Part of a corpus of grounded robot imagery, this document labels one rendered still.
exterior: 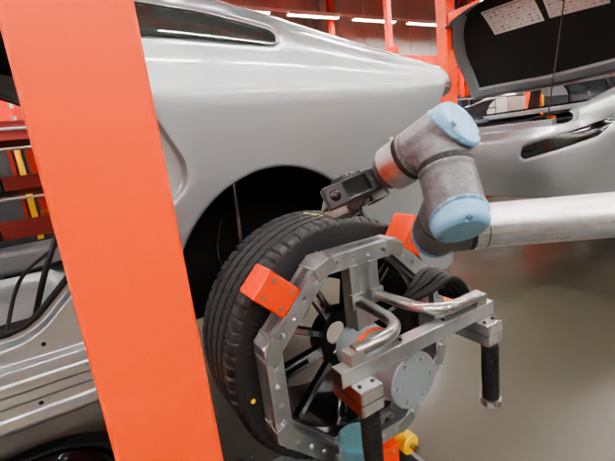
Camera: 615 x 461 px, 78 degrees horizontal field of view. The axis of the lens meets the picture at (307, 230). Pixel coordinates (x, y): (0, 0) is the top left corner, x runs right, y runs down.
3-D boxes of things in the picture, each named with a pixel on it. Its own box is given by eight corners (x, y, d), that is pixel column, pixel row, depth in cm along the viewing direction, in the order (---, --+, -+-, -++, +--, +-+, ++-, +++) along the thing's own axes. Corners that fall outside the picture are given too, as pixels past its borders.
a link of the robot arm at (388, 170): (404, 183, 67) (381, 135, 68) (385, 195, 71) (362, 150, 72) (431, 175, 73) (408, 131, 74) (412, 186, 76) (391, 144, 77)
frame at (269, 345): (432, 392, 117) (422, 220, 106) (449, 403, 111) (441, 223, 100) (275, 486, 91) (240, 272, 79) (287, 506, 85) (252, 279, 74)
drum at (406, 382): (376, 358, 103) (372, 309, 100) (439, 396, 85) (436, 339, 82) (334, 378, 97) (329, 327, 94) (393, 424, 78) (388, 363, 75)
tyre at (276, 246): (242, 456, 115) (398, 348, 144) (276, 516, 95) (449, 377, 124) (165, 260, 96) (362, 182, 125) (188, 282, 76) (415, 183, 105)
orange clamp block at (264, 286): (285, 282, 87) (255, 262, 82) (302, 290, 80) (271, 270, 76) (268, 308, 85) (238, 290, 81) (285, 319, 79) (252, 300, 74)
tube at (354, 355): (361, 305, 90) (357, 263, 88) (424, 335, 74) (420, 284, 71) (296, 330, 82) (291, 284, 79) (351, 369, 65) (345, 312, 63)
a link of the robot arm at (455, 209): (480, 243, 65) (461, 179, 69) (505, 218, 54) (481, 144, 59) (425, 251, 66) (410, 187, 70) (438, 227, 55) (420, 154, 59)
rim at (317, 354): (257, 422, 116) (379, 342, 138) (294, 472, 96) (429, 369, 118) (204, 274, 102) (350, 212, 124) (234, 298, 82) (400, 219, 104)
